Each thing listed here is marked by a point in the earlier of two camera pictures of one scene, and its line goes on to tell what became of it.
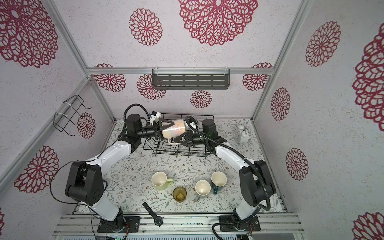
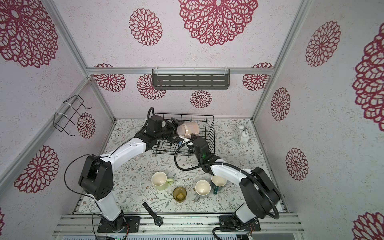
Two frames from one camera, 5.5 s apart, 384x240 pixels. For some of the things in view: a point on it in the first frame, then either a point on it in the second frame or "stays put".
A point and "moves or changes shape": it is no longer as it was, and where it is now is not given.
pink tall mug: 174,130 moves or changes shape
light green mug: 160,180 stays put
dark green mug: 218,180 stays put
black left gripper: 161,127 → 173,128
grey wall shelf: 191,78 stays put
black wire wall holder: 62,118 stays put
